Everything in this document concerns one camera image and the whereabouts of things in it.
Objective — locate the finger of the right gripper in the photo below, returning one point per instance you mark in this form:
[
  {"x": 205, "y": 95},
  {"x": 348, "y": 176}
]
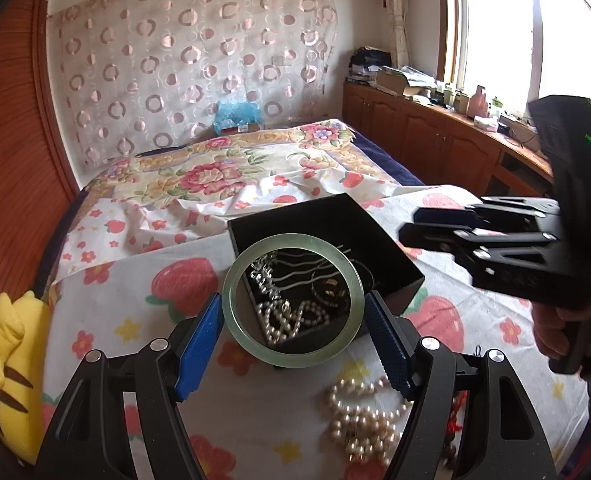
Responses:
[
  {"x": 460, "y": 218},
  {"x": 437, "y": 237}
]

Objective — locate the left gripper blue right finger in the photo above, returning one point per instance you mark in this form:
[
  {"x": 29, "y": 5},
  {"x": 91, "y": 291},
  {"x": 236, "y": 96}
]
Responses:
[{"x": 389, "y": 344}]

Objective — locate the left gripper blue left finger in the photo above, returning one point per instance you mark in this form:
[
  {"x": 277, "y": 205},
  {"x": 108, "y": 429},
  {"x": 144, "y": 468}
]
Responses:
[{"x": 197, "y": 347}]

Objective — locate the green jade bangle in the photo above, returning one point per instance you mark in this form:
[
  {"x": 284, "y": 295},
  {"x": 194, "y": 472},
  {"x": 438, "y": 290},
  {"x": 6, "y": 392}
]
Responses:
[{"x": 324, "y": 250}]

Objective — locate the metal link watch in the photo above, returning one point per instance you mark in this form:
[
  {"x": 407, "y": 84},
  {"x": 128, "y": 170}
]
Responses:
[{"x": 330, "y": 291}]

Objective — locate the black jewelry box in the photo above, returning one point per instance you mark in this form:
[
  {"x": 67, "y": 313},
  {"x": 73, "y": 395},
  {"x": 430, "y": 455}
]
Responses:
[{"x": 290, "y": 319}]

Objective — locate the person's right hand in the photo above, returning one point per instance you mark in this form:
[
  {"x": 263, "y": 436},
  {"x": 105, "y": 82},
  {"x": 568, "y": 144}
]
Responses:
[{"x": 564, "y": 336}]

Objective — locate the wooden sideboard cabinet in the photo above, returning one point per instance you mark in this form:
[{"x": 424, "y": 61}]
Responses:
[{"x": 442, "y": 147}]

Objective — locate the pink bottle on cabinet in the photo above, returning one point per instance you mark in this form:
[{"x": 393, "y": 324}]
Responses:
[{"x": 478, "y": 106}]

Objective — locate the clutter pile on cabinet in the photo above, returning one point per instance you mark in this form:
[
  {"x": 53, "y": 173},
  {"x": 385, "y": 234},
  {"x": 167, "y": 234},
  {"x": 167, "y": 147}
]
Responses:
[{"x": 373, "y": 68}]

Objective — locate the floral quilt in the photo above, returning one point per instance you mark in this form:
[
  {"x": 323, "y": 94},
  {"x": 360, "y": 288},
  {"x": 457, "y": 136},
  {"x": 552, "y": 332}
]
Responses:
[{"x": 215, "y": 170}]

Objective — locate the yellow plush toy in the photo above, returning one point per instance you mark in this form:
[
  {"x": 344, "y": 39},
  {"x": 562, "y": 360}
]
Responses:
[{"x": 24, "y": 413}]

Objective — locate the pink circle lace curtain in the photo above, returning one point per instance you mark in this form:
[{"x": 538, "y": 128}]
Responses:
[{"x": 133, "y": 76}]

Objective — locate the window with wooden frame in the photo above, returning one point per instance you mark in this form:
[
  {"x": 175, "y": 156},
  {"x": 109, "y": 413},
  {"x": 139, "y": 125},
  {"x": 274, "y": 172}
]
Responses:
[{"x": 517, "y": 50}]

